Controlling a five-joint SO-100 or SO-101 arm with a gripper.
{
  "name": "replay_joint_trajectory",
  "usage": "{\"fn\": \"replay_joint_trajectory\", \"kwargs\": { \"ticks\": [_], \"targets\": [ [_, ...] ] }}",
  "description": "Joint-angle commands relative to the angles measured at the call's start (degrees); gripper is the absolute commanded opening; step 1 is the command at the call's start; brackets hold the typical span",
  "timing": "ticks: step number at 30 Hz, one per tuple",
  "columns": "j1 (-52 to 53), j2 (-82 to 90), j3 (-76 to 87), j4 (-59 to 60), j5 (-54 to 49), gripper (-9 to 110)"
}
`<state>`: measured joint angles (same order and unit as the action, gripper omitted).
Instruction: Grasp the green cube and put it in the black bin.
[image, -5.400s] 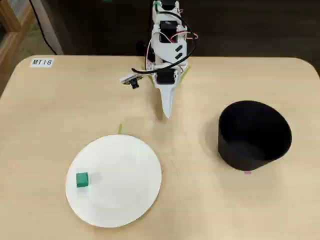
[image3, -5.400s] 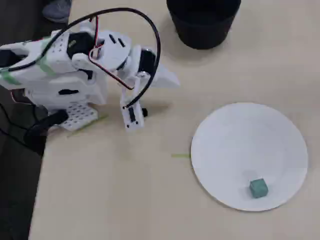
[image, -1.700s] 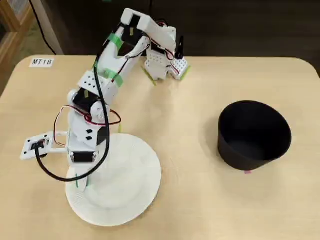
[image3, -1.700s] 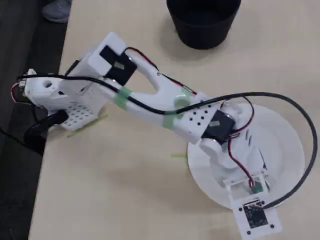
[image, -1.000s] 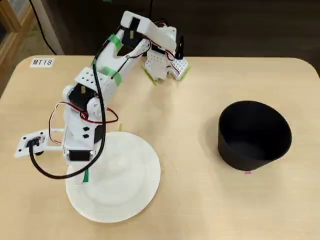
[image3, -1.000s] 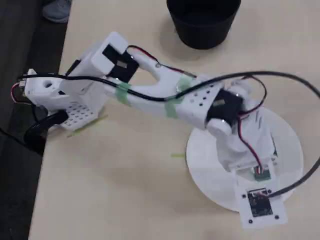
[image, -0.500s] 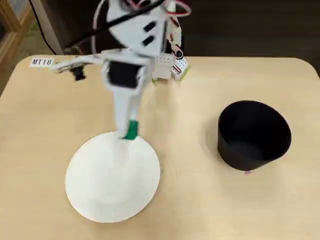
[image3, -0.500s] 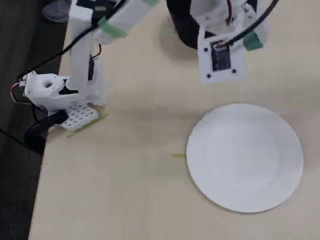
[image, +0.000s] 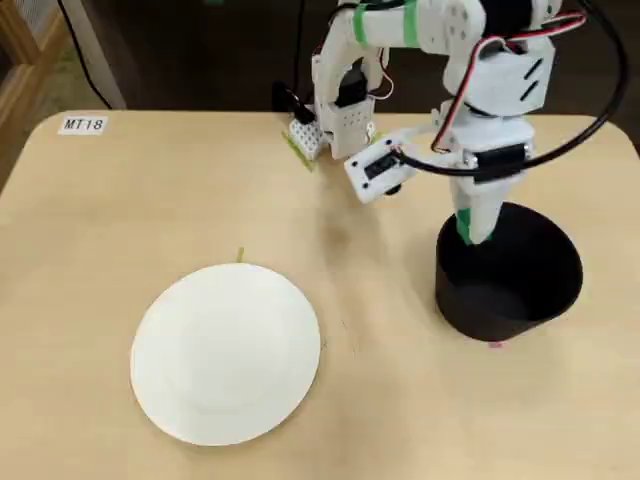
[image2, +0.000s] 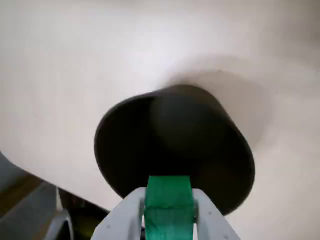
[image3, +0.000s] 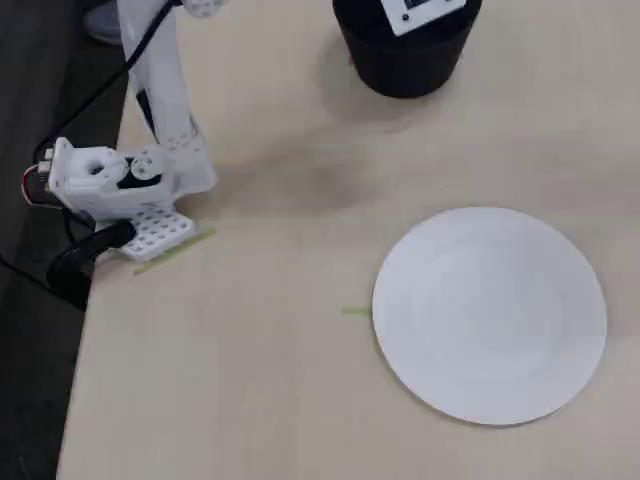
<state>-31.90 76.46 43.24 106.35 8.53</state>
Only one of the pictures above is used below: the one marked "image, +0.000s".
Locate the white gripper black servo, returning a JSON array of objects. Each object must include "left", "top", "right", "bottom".
[{"left": 448, "top": 106, "right": 538, "bottom": 247}]

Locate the green tape band on arm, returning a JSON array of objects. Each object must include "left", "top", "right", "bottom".
[
  {"left": 351, "top": 3, "right": 370, "bottom": 47},
  {"left": 401, "top": 0, "right": 422, "bottom": 49}
]

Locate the black round bin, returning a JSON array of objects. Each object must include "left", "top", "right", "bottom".
[{"left": 434, "top": 201, "right": 585, "bottom": 344}]

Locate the black table clamp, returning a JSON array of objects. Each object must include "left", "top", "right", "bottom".
[{"left": 271, "top": 81, "right": 317, "bottom": 126}]

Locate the white paper plate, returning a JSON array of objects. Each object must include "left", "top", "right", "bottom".
[{"left": 129, "top": 263, "right": 323, "bottom": 448}]

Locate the white MT18 label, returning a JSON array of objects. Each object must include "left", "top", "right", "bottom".
[{"left": 58, "top": 115, "right": 109, "bottom": 136}]

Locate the wooden furniture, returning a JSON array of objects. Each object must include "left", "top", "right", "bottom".
[{"left": 0, "top": 0, "right": 69, "bottom": 119}]

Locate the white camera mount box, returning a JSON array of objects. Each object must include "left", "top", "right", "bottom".
[{"left": 343, "top": 133, "right": 417, "bottom": 205}]

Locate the red and white servo wire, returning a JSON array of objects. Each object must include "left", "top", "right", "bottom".
[{"left": 431, "top": 12, "right": 586, "bottom": 154}]

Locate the thin red shoulder wire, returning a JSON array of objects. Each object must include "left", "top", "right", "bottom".
[{"left": 368, "top": 45, "right": 395, "bottom": 100}]

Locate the white perforated base plate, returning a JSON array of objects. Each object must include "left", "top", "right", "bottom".
[{"left": 289, "top": 118, "right": 324, "bottom": 161}]

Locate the grey white post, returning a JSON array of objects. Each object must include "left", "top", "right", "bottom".
[{"left": 63, "top": 0, "right": 129, "bottom": 110}]

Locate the thin black cable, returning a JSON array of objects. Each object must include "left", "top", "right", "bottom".
[{"left": 56, "top": 0, "right": 114, "bottom": 109}]

